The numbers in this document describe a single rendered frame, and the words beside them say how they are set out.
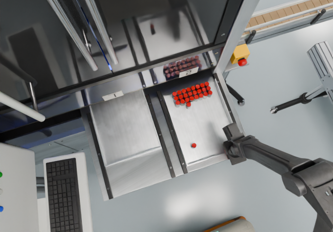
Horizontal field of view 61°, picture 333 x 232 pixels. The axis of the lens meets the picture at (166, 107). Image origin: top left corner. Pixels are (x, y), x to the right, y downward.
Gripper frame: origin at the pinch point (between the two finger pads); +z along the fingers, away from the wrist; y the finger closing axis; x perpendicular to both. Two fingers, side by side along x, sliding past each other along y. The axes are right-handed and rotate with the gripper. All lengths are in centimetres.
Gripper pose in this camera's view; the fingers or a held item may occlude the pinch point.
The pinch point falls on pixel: (230, 153)
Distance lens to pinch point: 131.3
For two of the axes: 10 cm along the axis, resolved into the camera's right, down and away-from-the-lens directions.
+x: -9.5, 3.0, -0.8
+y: -3.1, -9.1, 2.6
